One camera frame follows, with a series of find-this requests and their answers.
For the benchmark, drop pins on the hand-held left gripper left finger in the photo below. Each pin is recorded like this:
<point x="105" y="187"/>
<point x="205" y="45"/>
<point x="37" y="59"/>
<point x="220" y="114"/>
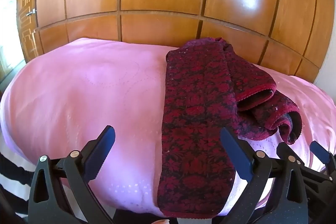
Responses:
<point x="101" y="150"/>

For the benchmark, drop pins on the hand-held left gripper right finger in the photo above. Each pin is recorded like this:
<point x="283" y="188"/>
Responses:
<point x="235" y="154"/>

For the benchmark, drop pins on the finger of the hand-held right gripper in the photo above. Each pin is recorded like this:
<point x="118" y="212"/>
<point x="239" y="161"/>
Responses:
<point x="283" y="149"/>
<point x="319" y="152"/>

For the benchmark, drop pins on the dark red patterned knit garment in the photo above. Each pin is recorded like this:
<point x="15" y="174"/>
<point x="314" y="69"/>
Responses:
<point x="199" y="119"/>

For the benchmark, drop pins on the pink bed blanket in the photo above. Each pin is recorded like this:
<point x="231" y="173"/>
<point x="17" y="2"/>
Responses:
<point x="86" y="98"/>

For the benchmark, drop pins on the black and white striped clothing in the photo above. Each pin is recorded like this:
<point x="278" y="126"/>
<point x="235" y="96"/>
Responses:
<point x="13" y="174"/>

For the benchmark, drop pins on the bright window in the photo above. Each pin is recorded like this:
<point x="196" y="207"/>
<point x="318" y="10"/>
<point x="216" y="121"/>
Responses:
<point x="8" y="29"/>

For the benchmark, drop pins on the carved wooden door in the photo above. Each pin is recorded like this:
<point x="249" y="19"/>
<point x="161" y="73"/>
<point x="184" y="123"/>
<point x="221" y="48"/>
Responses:
<point x="26" y="16"/>

